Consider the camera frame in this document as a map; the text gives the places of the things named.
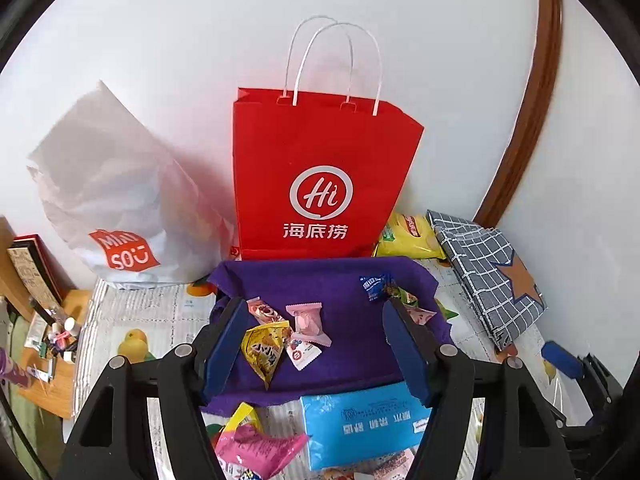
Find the yellow snack packet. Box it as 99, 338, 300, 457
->
240, 321, 292, 390

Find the strawberry print snack packet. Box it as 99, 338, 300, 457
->
247, 297, 284, 325

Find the green orange snack packet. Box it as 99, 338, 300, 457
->
385, 282, 419, 309

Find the white red snack packet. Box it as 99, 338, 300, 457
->
286, 338, 322, 372

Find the large pink snack bag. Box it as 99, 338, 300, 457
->
214, 402, 309, 479

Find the blue cookie snack packet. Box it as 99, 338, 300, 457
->
359, 273, 393, 302

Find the pink candy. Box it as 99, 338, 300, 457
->
285, 302, 332, 348

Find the pink white flat packet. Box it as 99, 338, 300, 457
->
406, 306, 436, 326

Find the blue tissue pack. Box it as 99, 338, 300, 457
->
300, 382, 431, 471

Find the purple towel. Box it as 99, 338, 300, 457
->
206, 257, 438, 417

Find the grey checked star cushion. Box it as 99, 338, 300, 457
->
426, 210, 547, 351

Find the yellow potato chips bag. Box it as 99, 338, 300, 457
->
373, 211, 446, 260

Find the white Miniso plastic bag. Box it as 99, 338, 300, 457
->
27, 84, 234, 284

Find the dark framed picture board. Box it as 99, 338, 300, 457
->
6, 234, 66, 308

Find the red paper shopping bag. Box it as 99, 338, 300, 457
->
232, 15, 426, 262

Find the brown wooden door frame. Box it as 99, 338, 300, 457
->
474, 0, 563, 228

